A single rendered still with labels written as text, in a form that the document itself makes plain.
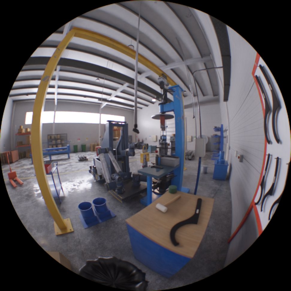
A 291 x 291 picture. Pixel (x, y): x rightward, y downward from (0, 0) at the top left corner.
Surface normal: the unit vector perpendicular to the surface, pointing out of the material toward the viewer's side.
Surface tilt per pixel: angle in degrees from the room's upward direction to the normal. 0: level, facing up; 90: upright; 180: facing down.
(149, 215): 0
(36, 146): 90
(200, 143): 90
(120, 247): 0
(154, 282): 0
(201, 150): 90
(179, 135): 90
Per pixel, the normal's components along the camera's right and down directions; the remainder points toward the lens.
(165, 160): -0.67, 0.07
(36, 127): 0.74, 0.04
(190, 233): -0.01, -1.00
